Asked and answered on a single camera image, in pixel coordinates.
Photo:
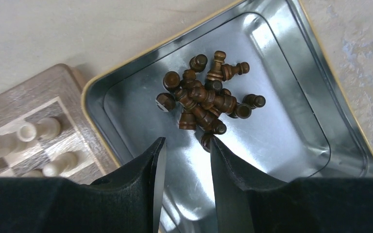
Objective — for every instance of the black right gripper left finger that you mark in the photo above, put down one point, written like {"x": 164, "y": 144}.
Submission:
{"x": 129, "y": 199}

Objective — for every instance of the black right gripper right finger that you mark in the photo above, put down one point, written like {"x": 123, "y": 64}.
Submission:
{"x": 232, "y": 178}

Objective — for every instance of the row of white chess pieces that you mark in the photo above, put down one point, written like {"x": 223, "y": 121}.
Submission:
{"x": 46, "y": 128}

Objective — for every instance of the pile of dark chess pieces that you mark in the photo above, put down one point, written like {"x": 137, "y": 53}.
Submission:
{"x": 203, "y": 103}

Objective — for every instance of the wooden chess board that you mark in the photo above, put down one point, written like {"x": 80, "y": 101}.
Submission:
{"x": 55, "y": 92}

